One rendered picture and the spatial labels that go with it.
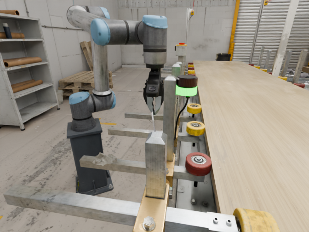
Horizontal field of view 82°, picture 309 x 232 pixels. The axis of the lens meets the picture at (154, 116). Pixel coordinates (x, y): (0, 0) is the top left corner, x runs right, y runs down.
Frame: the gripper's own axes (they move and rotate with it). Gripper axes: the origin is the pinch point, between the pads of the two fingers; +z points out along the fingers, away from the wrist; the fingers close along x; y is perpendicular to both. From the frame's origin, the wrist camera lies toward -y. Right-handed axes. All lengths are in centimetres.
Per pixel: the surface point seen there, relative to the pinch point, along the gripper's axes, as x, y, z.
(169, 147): -8.6, -19.5, 4.1
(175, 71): -8.0, 5.5, -16.7
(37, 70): 251, 216, 24
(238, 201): -26.9, -35.8, 6.4
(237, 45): -213, 779, -3
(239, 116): -39.9, 17.6, 6.4
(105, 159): 13.4, -22.5, 9.3
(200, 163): -18.7, -23.5, 6.0
